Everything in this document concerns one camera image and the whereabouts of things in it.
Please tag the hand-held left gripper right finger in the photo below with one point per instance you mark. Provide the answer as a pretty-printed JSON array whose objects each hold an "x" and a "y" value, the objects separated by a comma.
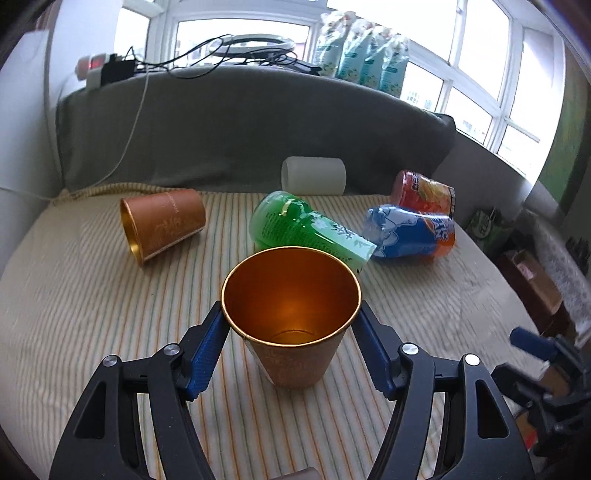
[{"x": 375, "y": 353}]

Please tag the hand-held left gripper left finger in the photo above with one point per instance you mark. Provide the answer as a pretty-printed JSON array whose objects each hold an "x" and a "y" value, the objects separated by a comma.
[{"x": 206, "y": 357}]

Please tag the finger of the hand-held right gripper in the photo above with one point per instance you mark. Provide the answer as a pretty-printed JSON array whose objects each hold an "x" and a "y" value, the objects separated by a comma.
[{"x": 531, "y": 342}]

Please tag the orange paper cup gold inside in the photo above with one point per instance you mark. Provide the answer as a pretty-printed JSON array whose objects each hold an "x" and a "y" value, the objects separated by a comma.
[
  {"x": 168, "y": 221},
  {"x": 295, "y": 364}
]

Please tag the blue and orange printed cup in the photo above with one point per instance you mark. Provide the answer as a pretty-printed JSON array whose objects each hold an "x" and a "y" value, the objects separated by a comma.
[{"x": 406, "y": 235}]

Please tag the red and orange printed cup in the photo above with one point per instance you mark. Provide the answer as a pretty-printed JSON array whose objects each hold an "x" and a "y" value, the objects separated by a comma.
[{"x": 422, "y": 191}]

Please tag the white plastic cup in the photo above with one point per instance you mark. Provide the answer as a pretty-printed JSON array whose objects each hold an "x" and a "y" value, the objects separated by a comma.
[{"x": 316, "y": 175}]

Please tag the brown cardboard box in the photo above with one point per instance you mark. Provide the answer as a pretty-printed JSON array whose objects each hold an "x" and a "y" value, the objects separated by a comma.
[{"x": 535, "y": 286}]

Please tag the green box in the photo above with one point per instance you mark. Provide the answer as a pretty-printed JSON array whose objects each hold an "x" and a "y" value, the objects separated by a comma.
[{"x": 485, "y": 226}]

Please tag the striped bed blanket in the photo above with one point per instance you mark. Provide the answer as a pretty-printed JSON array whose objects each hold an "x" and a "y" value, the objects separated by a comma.
[{"x": 92, "y": 295}]

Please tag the grey padded backrest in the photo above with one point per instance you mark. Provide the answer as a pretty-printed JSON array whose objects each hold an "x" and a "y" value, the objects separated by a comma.
[{"x": 258, "y": 124}]

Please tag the green and white packet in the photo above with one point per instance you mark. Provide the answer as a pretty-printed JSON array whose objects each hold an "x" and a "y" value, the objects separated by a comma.
[
  {"x": 353, "y": 53},
  {"x": 395, "y": 69},
  {"x": 330, "y": 41},
  {"x": 376, "y": 60}
]

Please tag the white framed window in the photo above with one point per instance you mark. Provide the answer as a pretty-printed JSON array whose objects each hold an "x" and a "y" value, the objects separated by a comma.
[{"x": 475, "y": 55}]

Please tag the black power adapter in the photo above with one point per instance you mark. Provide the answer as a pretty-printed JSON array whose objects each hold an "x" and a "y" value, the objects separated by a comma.
[{"x": 117, "y": 71}]

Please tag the white and red device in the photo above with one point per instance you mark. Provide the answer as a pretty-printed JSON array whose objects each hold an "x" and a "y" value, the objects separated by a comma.
[{"x": 94, "y": 67}]

